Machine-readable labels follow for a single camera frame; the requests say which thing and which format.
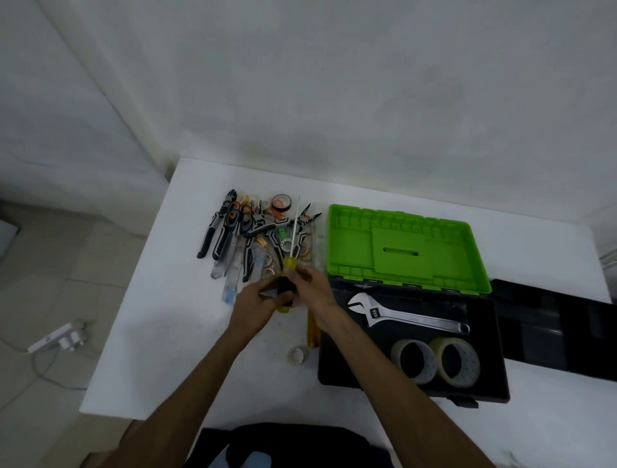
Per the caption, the silver adjustable wrench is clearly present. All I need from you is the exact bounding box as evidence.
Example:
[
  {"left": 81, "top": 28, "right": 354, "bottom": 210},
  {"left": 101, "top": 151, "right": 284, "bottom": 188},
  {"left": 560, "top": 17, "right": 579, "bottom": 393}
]
[{"left": 346, "top": 291, "right": 471, "bottom": 336}]

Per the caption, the person's left forearm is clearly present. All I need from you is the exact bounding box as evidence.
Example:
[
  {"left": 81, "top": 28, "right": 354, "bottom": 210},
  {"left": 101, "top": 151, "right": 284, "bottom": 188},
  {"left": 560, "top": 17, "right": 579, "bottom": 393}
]
[{"left": 98, "top": 325, "right": 251, "bottom": 468}]

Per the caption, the white power cable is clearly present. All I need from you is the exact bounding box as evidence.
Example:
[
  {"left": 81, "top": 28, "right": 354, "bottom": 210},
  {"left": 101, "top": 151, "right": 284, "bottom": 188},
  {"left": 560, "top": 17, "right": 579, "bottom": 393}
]
[{"left": 0, "top": 335, "right": 90, "bottom": 411}]

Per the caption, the black toolbox with green lid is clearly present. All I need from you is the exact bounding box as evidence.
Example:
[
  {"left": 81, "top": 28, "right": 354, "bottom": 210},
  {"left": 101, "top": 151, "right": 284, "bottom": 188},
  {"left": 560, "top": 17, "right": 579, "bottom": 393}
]
[{"left": 317, "top": 203, "right": 511, "bottom": 410}]

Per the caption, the person's right forearm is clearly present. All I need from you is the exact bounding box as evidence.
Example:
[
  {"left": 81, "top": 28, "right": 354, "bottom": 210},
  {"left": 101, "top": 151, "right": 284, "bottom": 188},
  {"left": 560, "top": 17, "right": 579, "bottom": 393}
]
[{"left": 325, "top": 318, "right": 497, "bottom": 468}]

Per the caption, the yellow black screwdriver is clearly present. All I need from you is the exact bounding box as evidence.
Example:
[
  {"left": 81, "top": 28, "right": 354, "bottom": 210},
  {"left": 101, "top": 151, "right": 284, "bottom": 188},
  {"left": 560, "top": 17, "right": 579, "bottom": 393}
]
[{"left": 275, "top": 195, "right": 302, "bottom": 314}]

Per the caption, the person's right hand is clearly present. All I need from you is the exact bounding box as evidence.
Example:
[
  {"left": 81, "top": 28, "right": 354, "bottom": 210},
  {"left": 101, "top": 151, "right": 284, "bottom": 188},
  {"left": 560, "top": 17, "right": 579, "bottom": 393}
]
[{"left": 283, "top": 264, "right": 352, "bottom": 337}]

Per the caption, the white masking tape roll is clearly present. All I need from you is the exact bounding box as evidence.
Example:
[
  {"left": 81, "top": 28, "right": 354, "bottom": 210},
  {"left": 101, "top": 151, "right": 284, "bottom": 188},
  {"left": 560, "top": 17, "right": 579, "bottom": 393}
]
[{"left": 390, "top": 339, "right": 438, "bottom": 385}]

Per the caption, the black toolbox tray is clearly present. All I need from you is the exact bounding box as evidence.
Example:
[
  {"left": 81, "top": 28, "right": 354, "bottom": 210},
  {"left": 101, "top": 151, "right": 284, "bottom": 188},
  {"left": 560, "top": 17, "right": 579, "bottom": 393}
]
[{"left": 489, "top": 278, "right": 617, "bottom": 382}]

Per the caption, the clear packing tape roll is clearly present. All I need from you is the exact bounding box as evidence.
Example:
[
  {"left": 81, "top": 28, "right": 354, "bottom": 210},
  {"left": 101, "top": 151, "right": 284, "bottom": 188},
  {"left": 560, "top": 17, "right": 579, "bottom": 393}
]
[{"left": 429, "top": 336, "right": 481, "bottom": 389}]

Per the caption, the white power strip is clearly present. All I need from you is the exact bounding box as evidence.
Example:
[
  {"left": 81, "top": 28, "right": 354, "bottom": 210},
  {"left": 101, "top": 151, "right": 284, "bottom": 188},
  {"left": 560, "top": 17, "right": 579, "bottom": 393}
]
[{"left": 27, "top": 323, "right": 73, "bottom": 354}]

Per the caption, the pile of small tape rolls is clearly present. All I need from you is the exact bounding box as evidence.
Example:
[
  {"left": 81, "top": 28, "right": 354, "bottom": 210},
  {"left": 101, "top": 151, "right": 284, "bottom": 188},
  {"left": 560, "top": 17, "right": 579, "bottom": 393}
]
[{"left": 238, "top": 192, "right": 319, "bottom": 285}]

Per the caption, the grey cabinet panel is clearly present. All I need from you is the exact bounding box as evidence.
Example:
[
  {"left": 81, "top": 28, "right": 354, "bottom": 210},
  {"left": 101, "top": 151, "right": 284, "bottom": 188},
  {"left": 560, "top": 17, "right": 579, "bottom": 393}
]
[{"left": 0, "top": 219, "right": 20, "bottom": 264}]

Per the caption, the white plug adapter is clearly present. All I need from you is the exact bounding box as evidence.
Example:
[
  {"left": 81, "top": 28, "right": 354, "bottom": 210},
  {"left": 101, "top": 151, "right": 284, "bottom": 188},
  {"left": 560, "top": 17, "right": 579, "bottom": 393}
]
[{"left": 57, "top": 321, "right": 90, "bottom": 353}]

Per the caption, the person's left hand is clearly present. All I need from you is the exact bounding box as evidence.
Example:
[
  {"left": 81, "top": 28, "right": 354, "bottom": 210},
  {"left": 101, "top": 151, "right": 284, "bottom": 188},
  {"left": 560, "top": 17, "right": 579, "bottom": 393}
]
[{"left": 228, "top": 274, "right": 295, "bottom": 342}]

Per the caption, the brown cardboard piece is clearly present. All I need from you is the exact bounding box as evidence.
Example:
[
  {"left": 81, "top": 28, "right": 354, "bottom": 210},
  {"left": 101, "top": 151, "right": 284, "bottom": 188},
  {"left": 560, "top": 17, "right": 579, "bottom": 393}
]
[{"left": 79, "top": 413, "right": 145, "bottom": 468}]

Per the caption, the person's black clothing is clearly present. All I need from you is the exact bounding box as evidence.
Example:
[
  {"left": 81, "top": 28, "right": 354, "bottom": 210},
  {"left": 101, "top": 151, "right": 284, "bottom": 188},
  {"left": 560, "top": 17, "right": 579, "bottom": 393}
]
[{"left": 185, "top": 423, "right": 391, "bottom": 468}]

